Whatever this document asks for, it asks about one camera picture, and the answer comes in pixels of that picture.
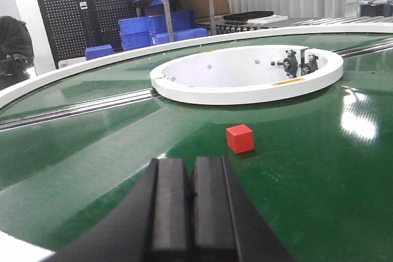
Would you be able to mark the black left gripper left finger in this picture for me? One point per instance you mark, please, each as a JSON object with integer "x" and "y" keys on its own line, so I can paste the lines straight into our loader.
{"x": 151, "y": 223}

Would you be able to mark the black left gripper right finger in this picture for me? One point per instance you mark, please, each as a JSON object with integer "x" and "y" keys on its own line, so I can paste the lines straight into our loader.
{"x": 227, "y": 226}

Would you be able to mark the red cube block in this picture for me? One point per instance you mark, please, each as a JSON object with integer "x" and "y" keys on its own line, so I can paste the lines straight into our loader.
{"x": 240, "y": 138}

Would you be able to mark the small blue lidded box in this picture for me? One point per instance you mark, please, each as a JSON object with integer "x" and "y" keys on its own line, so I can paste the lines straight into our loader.
{"x": 98, "y": 51}

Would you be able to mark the stacked blue crates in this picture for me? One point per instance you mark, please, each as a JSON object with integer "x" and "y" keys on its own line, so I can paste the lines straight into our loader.
{"x": 141, "y": 32}

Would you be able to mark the white outer conveyor rim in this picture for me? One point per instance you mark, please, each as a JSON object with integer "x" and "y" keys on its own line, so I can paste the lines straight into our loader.
{"x": 17, "y": 91}

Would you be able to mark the steel roller conveyor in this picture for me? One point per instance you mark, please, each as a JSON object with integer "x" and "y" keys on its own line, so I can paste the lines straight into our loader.
{"x": 307, "y": 22}

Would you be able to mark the black tray on conveyor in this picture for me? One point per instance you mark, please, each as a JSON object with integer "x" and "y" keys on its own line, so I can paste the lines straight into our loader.
{"x": 245, "y": 16}

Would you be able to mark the black office chair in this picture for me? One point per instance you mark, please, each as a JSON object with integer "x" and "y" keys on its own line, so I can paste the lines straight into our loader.
{"x": 17, "y": 53}

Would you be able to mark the black pegboard panel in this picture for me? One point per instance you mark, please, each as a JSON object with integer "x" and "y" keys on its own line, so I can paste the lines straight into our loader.
{"x": 74, "y": 25}

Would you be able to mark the white inner ring housing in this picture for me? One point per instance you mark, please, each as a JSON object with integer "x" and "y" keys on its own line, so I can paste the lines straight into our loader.
{"x": 247, "y": 75}

